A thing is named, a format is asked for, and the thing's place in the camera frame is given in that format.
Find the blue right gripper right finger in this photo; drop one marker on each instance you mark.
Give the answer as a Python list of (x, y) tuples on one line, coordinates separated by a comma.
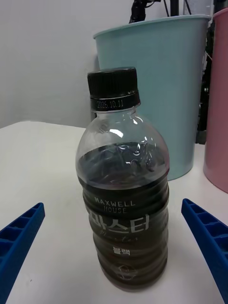
[(211, 237)]

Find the pink plastic bin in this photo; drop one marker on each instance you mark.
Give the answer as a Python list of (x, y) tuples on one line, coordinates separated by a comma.
[(219, 95)]

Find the black tripod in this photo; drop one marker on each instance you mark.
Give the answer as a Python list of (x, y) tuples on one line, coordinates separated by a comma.
[(137, 10), (174, 7)]

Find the dark drink bottle black cap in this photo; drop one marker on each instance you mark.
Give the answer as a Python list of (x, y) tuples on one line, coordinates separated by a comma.
[(126, 213)]

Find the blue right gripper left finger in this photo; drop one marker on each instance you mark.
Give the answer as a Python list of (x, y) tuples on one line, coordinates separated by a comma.
[(19, 237)]

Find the pale blue plastic bin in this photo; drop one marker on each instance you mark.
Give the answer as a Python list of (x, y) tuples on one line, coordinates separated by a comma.
[(166, 71)]

